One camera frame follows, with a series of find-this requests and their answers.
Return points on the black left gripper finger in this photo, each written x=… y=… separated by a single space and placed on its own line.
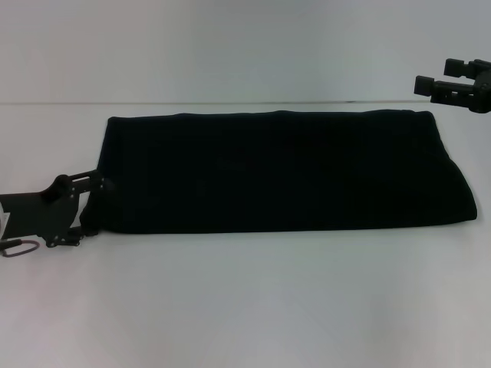
x=74 y=235
x=96 y=183

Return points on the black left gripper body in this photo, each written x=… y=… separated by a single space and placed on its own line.
x=38 y=212

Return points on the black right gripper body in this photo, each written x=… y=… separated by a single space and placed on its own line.
x=483 y=88

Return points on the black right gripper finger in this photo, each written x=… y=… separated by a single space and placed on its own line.
x=458 y=67
x=439 y=87

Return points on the black shirt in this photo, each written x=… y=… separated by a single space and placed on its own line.
x=268 y=172

